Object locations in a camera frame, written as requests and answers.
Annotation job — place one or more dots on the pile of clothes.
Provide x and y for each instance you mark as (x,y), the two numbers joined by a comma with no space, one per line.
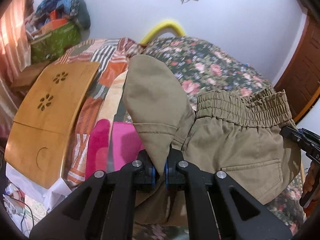
(65,5)

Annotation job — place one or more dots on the striped patchwork quilt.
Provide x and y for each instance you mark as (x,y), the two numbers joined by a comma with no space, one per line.
(110,62)

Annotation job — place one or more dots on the olive green pants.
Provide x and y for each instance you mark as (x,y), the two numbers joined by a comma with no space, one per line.
(225,142)

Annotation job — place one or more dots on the floral bed blanket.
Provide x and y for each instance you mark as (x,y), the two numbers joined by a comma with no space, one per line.
(200,55)

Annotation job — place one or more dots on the wooden lap desk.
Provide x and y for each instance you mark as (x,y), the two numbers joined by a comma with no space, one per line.
(50,120)

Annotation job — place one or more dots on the yellow foam tube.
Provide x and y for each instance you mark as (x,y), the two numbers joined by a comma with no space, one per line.
(167,25)

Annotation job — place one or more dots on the pink cloth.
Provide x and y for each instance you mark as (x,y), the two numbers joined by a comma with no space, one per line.
(120,140)

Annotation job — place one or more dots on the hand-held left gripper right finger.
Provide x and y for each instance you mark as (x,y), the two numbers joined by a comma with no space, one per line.
(168,177)

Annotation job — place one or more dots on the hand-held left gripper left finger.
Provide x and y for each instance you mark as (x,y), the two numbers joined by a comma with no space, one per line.
(150,173)

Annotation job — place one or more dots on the white cloth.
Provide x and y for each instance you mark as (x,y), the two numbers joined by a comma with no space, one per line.
(25,180)

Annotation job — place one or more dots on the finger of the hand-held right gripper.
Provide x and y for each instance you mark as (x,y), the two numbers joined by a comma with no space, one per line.
(291,134)

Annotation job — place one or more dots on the person's right hand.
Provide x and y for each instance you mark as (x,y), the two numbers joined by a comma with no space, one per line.
(310,180)

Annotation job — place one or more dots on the wooden stool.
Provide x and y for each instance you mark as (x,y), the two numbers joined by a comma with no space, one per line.
(30,75)

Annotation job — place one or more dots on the pink brown curtain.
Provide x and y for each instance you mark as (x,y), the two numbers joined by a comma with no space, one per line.
(12,42)

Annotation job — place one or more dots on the wooden door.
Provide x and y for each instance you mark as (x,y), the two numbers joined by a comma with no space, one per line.
(302,75)

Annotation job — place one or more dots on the green fabric bag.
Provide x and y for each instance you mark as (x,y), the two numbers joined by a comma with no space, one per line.
(55,42)

